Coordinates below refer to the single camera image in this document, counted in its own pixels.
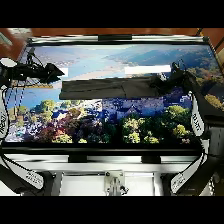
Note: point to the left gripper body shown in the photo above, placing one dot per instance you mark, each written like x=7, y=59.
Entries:
x=53, y=72

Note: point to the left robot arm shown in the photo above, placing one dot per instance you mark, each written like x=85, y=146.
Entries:
x=20, y=71

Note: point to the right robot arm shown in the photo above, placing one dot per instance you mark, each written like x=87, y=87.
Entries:
x=197, y=120

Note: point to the silver frame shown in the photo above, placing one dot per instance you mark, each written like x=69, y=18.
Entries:
x=100, y=165

